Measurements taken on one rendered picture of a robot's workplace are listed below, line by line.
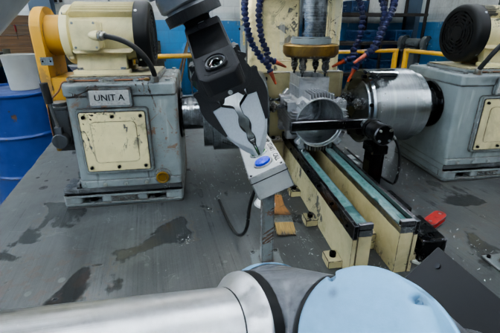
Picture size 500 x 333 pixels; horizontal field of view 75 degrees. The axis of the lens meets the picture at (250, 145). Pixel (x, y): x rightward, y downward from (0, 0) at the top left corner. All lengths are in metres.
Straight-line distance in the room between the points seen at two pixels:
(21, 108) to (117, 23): 1.70
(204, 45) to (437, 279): 0.45
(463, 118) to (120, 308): 1.13
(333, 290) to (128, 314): 0.18
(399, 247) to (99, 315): 0.61
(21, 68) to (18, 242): 1.91
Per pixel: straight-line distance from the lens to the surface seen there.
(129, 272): 0.80
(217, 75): 0.33
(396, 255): 0.79
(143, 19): 0.97
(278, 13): 1.29
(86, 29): 0.97
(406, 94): 1.13
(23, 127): 2.65
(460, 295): 0.54
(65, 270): 0.86
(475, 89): 1.24
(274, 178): 0.58
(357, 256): 0.74
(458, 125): 1.24
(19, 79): 2.80
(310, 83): 1.08
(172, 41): 6.12
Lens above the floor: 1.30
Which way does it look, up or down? 20 degrees down
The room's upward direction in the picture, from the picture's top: straight up
